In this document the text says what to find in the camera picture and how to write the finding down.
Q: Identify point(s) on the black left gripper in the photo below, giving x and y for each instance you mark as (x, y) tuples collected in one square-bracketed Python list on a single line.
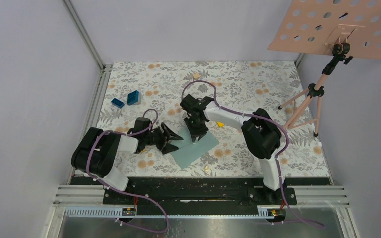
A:
[(167, 135)]

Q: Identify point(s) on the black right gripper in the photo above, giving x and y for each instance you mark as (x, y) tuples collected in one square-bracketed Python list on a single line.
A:
[(200, 133)]

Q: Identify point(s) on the teal paper envelope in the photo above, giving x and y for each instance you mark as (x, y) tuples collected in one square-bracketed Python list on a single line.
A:
[(188, 152)]

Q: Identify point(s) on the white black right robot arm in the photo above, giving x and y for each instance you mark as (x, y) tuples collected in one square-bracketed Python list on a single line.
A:
[(262, 137)]

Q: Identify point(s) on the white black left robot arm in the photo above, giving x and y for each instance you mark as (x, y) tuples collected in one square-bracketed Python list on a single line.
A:
[(97, 150)]

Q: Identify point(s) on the yellow rectangular block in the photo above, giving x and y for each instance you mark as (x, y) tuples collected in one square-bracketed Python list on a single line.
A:
[(220, 124)]

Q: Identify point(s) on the large blue lego brick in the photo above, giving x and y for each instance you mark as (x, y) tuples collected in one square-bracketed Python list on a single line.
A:
[(134, 98)]

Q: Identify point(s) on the floral patterned table mat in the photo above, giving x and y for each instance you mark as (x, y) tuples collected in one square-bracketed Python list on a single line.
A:
[(243, 86)]

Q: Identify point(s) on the small blue lego brick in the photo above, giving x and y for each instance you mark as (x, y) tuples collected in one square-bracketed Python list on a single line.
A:
[(117, 103)]

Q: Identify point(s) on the pink music stand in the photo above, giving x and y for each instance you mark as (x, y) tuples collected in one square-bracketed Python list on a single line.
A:
[(342, 29)]

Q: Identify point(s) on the white slotted cable duct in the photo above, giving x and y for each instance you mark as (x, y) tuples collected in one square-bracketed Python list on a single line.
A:
[(164, 212)]

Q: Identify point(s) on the aluminium frame post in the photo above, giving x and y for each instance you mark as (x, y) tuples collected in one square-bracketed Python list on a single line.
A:
[(83, 33)]

